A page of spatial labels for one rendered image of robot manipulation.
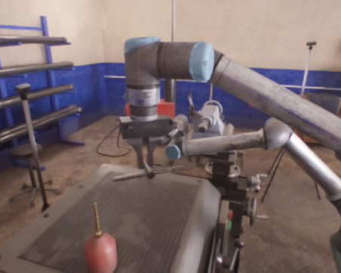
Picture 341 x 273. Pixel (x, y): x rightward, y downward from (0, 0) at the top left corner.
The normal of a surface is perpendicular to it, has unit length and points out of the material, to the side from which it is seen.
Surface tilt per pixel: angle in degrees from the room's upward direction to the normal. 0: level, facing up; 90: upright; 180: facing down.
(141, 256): 0
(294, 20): 90
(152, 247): 0
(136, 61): 90
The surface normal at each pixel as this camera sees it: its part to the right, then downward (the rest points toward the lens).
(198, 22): -0.28, 0.33
